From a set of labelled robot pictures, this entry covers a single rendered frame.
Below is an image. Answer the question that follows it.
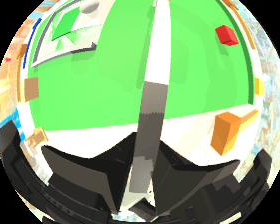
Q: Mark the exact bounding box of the tan cube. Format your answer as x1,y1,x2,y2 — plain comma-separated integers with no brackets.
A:
20,76,39,104

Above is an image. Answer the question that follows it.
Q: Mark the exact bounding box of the red cube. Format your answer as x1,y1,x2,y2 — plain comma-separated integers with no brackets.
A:
214,24,238,45

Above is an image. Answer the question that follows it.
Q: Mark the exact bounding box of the white ball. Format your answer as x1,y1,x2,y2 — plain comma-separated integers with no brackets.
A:
79,0,100,14

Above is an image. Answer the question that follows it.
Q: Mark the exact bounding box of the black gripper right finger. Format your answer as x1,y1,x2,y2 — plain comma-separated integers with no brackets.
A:
152,140,241,217

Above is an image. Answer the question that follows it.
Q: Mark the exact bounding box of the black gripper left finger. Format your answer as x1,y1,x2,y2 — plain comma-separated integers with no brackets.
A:
40,132,137,214

